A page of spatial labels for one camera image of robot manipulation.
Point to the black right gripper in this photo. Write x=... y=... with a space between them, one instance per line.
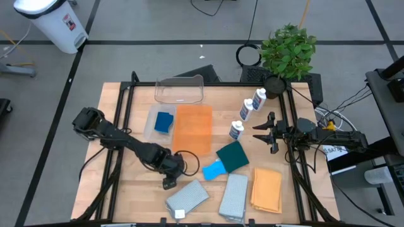
x=285 y=133

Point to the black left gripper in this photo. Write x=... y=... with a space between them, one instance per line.
x=172 y=164

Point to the gray waffle towel with tag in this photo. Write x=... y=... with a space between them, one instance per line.
x=187 y=198

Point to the white plastic restorer bottle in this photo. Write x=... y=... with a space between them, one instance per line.
x=245 y=110
x=259 y=100
x=235 y=130

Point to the blue kitchen sponge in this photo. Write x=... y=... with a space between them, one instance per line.
x=163 y=122
x=212 y=171

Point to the dark green cloth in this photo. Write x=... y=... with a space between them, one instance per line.
x=233 y=156

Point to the orange cloth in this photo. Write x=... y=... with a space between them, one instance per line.
x=266 y=190

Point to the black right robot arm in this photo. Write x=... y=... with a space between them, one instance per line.
x=341 y=138

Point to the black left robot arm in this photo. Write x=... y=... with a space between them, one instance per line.
x=126 y=142

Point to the black plastic clamp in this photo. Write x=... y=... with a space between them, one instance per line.
x=163 y=222
x=251 y=223

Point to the yellow connector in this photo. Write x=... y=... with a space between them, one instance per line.
x=329 y=126

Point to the black perforated computer case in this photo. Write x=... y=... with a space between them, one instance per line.
x=312 y=88

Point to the white printed label sheet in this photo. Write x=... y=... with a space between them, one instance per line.
x=334 y=153

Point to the green potted plant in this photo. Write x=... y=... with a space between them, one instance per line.
x=287 y=53

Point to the black flat panel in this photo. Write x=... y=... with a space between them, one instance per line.
x=202 y=74

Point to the large clear plastic bin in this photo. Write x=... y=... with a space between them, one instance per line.
x=180 y=91

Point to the gray side desk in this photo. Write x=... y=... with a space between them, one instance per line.
x=382 y=104

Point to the black desktop device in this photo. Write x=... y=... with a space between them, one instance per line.
x=397 y=89

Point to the gray chair base leg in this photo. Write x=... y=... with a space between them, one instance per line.
x=19 y=70

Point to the white pedal trash can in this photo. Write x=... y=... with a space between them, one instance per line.
x=57 y=25

